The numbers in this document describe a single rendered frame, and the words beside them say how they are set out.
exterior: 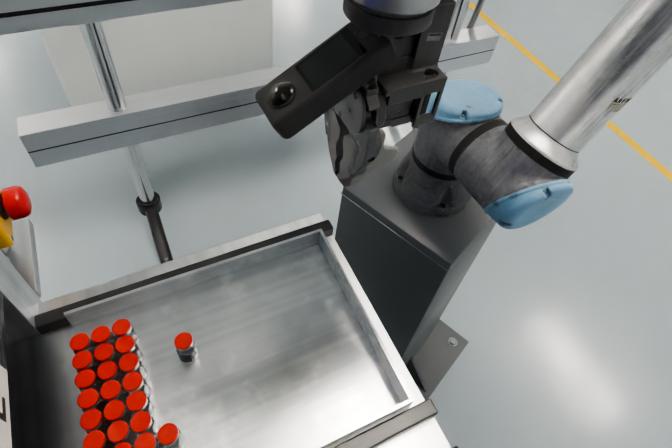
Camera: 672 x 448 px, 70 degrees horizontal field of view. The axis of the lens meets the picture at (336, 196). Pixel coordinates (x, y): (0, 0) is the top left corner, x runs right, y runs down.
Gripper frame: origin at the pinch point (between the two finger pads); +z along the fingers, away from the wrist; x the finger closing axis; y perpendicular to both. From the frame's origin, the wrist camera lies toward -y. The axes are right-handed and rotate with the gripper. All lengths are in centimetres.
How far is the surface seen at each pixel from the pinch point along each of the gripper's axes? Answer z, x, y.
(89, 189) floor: 110, 113, -40
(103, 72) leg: 41, 86, -21
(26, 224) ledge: 21.6, 24.6, -36.0
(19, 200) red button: 8.7, 16.8, -32.6
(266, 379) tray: 21.4, -10.0, -12.4
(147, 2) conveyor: 22, 82, -7
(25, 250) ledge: 21.6, 20.0, -36.4
